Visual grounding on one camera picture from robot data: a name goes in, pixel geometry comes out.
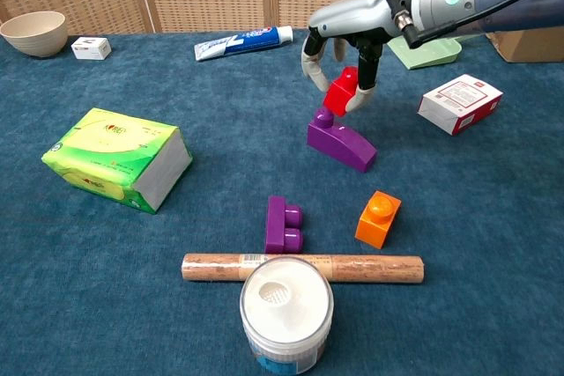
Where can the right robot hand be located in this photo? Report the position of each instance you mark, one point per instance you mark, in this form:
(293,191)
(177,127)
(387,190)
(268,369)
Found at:
(365,10)

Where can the red toy block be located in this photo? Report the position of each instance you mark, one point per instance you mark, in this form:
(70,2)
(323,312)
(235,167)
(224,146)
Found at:
(339,94)

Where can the long purple block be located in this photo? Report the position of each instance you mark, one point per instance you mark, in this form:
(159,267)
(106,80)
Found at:
(343,147)

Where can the cardboard box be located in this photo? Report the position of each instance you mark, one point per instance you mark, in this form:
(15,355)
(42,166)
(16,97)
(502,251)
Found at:
(529,46)

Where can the orange block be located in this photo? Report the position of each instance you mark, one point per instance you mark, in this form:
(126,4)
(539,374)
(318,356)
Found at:
(374,226)

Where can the small purple lego block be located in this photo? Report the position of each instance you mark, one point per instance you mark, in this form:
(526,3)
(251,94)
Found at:
(275,226)

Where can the small white box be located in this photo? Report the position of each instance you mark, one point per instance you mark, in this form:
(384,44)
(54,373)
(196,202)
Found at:
(90,49)

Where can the green tissue pack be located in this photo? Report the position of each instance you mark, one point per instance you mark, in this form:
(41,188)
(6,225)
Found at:
(106,151)

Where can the pale green dustpan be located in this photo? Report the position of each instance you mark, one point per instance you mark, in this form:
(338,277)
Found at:
(432,52)

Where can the blue white toothpaste tube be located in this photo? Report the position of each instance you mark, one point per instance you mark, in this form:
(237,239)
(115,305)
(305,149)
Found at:
(242,43)

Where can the white and red carton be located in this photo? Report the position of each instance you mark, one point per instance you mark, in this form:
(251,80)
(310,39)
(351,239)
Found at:
(458,103)

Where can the blue carpet table cover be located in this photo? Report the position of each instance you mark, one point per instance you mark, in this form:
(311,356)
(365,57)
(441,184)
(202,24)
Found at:
(220,98)

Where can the beige bowl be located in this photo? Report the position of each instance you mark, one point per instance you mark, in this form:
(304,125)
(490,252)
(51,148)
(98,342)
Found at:
(35,37)

